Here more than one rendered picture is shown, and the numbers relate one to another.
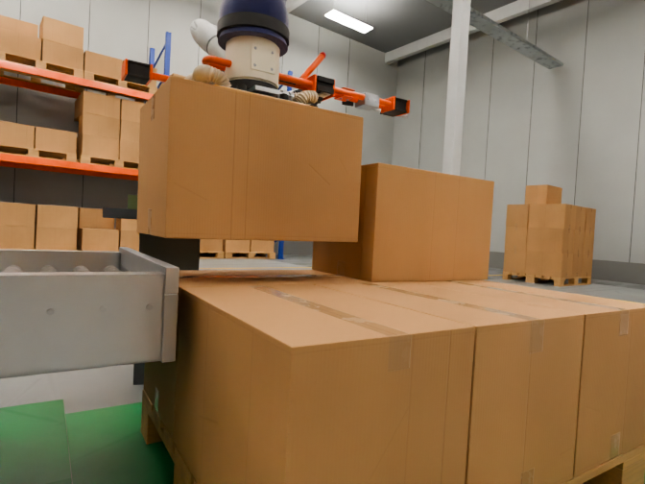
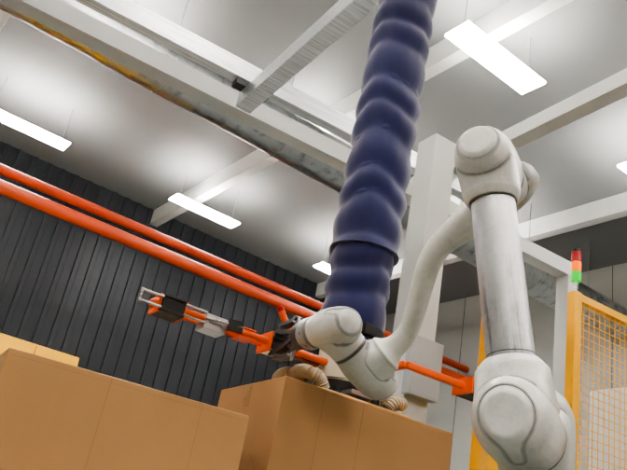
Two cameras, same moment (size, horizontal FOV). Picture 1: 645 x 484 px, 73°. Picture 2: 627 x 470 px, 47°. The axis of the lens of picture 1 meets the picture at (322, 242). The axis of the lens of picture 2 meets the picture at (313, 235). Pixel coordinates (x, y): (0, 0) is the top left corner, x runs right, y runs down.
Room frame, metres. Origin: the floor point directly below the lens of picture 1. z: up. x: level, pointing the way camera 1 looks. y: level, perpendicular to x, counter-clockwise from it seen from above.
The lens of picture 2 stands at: (3.66, 0.25, 0.62)
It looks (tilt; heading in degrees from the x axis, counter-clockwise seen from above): 24 degrees up; 184
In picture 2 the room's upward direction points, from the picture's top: 11 degrees clockwise
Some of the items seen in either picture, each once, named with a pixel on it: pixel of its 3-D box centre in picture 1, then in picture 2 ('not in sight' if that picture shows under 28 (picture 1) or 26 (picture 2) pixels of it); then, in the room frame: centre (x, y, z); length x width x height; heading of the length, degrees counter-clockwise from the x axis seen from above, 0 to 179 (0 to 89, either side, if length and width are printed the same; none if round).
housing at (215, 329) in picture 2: (367, 102); (211, 325); (1.65, -0.14, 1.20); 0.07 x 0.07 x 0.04; 32
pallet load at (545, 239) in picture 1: (549, 232); not in sight; (7.81, -4.05, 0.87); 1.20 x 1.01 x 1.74; 128
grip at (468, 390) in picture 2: (136, 72); (472, 389); (1.46, 0.65, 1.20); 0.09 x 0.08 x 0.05; 32
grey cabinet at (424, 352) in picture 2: not in sight; (423, 368); (0.08, 0.65, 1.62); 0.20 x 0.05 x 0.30; 123
